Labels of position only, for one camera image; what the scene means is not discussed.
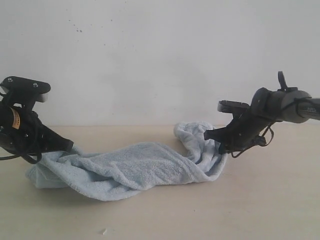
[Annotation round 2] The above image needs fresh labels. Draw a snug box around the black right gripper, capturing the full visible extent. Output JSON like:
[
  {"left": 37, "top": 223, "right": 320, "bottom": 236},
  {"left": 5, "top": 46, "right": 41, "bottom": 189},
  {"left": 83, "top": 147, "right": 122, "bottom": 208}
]
[{"left": 203, "top": 110, "right": 273, "bottom": 155}]

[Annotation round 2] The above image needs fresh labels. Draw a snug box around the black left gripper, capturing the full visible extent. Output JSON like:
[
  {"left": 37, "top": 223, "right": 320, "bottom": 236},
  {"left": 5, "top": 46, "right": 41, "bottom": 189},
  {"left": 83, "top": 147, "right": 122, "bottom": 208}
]
[{"left": 0, "top": 100, "right": 74, "bottom": 155}]

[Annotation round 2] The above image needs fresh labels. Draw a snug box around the light blue terry towel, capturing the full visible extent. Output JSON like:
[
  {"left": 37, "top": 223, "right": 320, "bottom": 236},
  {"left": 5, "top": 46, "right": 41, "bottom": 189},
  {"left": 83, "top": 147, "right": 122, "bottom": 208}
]
[{"left": 25, "top": 121, "right": 228, "bottom": 202}]

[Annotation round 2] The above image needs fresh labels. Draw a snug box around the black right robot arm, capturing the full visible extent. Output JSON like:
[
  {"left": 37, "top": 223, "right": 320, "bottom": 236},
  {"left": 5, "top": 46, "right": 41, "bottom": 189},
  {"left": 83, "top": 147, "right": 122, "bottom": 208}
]
[{"left": 203, "top": 87, "right": 320, "bottom": 155}]

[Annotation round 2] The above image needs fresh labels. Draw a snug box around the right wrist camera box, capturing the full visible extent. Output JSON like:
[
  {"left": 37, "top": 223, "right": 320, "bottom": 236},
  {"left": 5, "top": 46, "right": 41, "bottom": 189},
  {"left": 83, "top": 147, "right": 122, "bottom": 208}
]
[{"left": 217, "top": 100, "right": 250, "bottom": 115}]

